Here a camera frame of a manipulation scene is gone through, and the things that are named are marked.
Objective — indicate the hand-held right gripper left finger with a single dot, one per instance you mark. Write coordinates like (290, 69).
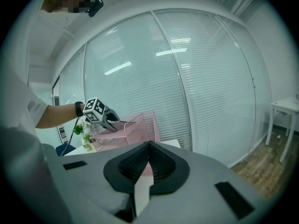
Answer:
(93, 171)

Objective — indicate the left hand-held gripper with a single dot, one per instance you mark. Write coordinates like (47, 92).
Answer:
(94, 111)

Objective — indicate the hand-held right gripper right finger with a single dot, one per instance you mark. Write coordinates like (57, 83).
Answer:
(201, 176)

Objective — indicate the pink plastic drawer box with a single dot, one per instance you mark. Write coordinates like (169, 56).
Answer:
(149, 127)

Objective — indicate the person's left forearm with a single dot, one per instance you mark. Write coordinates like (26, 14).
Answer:
(60, 115)

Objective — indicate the potted plant with white flowers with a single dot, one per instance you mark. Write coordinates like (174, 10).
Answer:
(83, 128)

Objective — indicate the black wrist watch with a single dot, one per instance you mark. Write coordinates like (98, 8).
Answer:
(79, 108)

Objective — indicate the blue chair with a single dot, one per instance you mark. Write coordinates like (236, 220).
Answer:
(63, 149)

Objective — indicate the white window blinds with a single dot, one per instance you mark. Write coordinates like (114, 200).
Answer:
(140, 78)

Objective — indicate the person's white shirt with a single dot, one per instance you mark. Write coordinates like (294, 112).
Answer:
(14, 101)

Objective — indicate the white side table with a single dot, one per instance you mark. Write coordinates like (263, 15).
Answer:
(286, 106)

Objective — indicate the black head-worn camera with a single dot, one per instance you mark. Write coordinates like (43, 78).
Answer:
(96, 6)

